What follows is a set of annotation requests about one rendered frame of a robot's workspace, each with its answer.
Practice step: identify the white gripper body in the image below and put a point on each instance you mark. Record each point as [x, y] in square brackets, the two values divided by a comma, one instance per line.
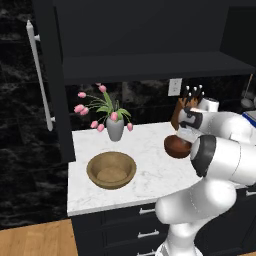
[188, 134]

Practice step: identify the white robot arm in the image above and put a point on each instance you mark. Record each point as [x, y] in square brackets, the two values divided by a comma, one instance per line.
[213, 166]

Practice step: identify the small dark brown bowl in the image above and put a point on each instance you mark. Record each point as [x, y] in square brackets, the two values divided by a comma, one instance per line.
[176, 148]

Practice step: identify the large tan wooden bowl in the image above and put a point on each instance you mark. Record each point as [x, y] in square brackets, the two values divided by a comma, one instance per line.
[111, 170]

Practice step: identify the black base cabinet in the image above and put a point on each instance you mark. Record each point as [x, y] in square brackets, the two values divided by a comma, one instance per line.
[90, 233]

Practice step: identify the black cabinet door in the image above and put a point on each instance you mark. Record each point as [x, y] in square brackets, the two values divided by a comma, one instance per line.
[55, 83]

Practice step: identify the wooden knife block with knives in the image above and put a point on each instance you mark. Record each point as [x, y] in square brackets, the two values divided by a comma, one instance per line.
[180, 108]

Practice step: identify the blue and white appliance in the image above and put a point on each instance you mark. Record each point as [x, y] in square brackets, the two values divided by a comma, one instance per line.
[250, 115]

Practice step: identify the grey vase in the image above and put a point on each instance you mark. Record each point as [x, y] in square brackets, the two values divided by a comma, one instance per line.
[115, 130]

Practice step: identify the pink tulip bunch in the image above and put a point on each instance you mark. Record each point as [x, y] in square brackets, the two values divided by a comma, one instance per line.
[107, 106]

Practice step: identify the black drawer front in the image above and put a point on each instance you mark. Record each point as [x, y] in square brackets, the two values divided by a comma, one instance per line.
[121, 235]
[121, 251]
[120, 213]

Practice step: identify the white wall outlet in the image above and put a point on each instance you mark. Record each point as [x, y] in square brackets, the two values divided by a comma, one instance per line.
[175, 87]

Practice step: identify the black open wall cabinet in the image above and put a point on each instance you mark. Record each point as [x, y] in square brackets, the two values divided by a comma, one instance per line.
[150, 65]

